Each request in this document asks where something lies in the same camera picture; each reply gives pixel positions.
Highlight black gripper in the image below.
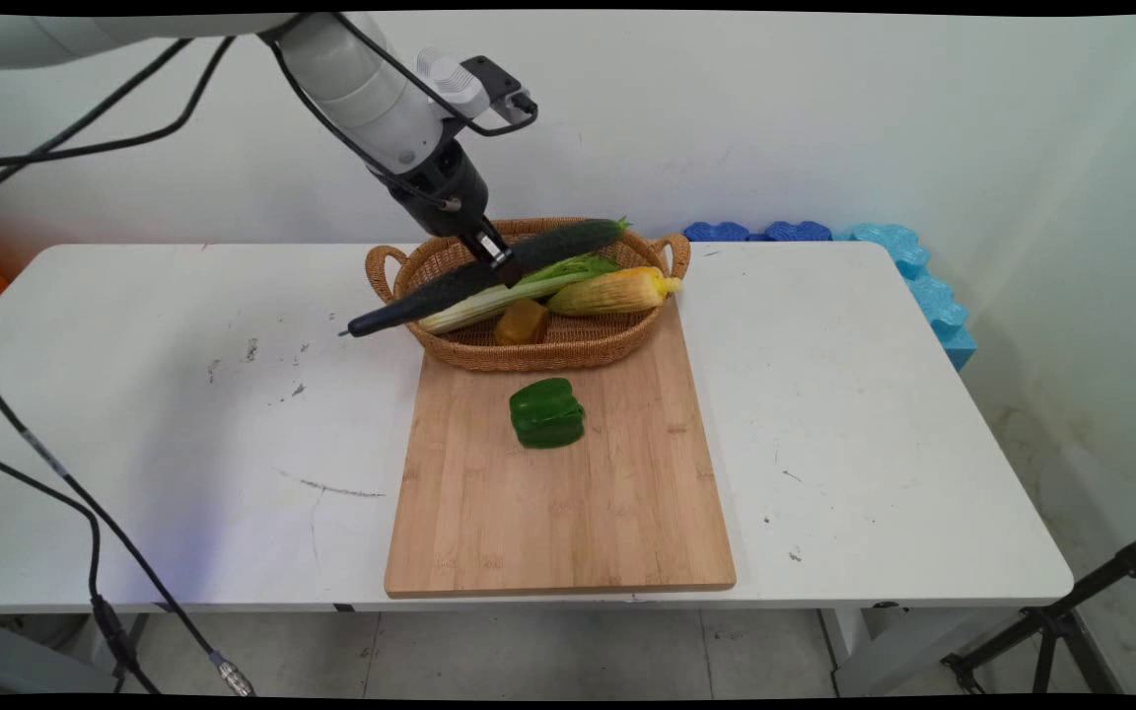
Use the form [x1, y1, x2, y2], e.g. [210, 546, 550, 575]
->
[386, 136, 522, 290]

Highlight dark green cucumber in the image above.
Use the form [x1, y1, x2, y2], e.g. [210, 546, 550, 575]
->
[337, 218, 630, 340]

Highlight celery stalk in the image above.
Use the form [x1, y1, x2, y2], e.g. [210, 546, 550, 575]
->
[417, 219, 632, 335]

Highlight orange yellow pepper piece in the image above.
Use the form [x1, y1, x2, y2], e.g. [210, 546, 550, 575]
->
[494, 299, 549, 346]

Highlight corn cob in husk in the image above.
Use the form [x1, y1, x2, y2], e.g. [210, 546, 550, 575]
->
[546, 266, 683, 318]

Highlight green bell pepper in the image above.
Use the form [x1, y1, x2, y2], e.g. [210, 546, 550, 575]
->
[509, 378, 587, 451]

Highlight bamboo cutting board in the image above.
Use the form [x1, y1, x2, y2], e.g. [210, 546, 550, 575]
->
[384, 296, 738, 600]

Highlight light blue foam mat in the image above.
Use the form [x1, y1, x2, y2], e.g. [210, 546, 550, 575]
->
[836, 224, 978, 373]

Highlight dark metal table leg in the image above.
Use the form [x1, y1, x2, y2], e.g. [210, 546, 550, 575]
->
[110, 611, 151, 693]

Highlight white table leg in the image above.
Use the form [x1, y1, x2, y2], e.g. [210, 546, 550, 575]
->
[819, 605, 1013, 697]

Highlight black tripod stand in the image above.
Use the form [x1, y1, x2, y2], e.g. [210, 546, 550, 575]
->
[940, 525, 1136, 696]

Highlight woven wicker basket with handles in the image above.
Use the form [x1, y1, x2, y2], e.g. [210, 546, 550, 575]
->
[365, 217, 692, 374]

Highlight wrist camera on grey mount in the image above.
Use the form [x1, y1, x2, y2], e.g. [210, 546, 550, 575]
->
[414, 46, 539, 126]

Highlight black camera cable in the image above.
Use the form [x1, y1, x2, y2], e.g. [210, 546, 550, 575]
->
[331, 13, 539, 138]

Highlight black hanging cable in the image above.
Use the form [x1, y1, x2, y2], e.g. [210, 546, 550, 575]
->
[0, 35, 237, 169]
[0, 37, 196, 206]

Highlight black cable with thick plug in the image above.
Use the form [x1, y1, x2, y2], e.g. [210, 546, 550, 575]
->
[0, 446, 163, 695]

